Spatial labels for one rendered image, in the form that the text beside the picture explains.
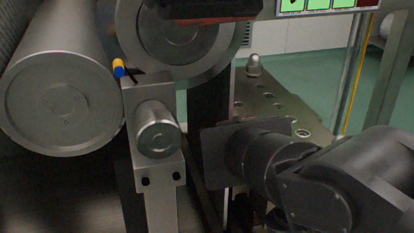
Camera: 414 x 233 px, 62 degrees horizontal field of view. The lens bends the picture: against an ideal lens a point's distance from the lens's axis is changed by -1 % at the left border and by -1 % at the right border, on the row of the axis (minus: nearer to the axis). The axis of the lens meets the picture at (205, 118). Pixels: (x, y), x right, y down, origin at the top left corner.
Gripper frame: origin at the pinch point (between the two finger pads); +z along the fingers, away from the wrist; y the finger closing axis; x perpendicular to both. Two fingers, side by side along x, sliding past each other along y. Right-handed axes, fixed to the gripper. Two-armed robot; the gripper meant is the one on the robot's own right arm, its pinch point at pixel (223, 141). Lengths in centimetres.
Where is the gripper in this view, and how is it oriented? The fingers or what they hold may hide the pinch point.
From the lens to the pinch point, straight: 46.0
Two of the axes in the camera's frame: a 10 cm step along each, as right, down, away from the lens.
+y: 9.6, -1.3, 2.3
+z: -2.5, -0.8, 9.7
